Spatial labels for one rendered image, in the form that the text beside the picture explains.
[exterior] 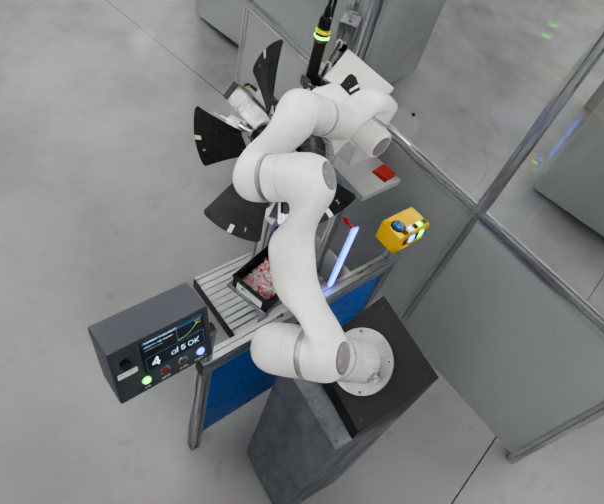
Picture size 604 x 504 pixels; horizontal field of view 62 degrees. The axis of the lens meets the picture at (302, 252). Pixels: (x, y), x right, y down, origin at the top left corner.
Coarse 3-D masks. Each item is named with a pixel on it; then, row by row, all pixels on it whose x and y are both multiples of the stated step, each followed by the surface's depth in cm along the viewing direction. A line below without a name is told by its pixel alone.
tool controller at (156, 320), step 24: (120, 312) 122; (144, 312) 122; (168, 312) 122; (192, 312) 123; (96, 336) 116; (120, 336) 116; (144, 336) 116; (168, 336) 121; (192, 336) 127; (120, 360) 115; (144, 360) 120; (168, 360) 126; (192, 360) 132; (120, 384) 119; (144, 384) 125
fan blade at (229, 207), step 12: (228, 192) 179; (216, 204) 180; (228, 204) 180; (240, 204) 180; (252, 204) 181; (264, 204) 182; (216, 216) 181; (228, 216) 181; (240, 216) 181; (252, 216) 182; (264, 216) 183; (240, 228) 182; (252, 228) 182; (252, 240) 183
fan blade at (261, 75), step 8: (280, 40) 174; (272, 48) 178; (280, 48) 173; (272, 56) 177; (256, 64) 189; (264, 64) 182; (272, 64) 177; (256, 72) 190; (264, 72) 182; (272, 72) 176; (264, 80) 183; (272, 80) 176; (264, 88) 184; (272, 88) 175; (264, 96) 185; (272, 96) 175; (272, 104) 176
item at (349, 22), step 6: (348, 12) 199; (354, 12) 198; (342, 18) 195; (348, 18) 196; (354, 18) 197; (360, 18) 198; (342, 24) 194; (348, 24) 193; (354, 24) 194; (342, 30) 195; (348, 30) 195; (354, 30) 194; (336, 36) 198; (348, 36) 196; (354, 36) 198; (348, 42) 198
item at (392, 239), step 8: (408, 208) 189; (392, 216) 184; (400, 216) 185; (408, 216) 186; (416, 216) 187; (384, 224) 182; (392, 224) 181; (408, 224) 183; (416, 224) 184; (424, 224) 185; (384, 232) 183; (392, 232) 180; (400, 232) 180; (408, 232) 181; (416, 232) 183; (384, 240) 185; (392, 240) 182; (400, 240) 179; (416, 240) 191; (392, 248) 183; (400, 248) 185
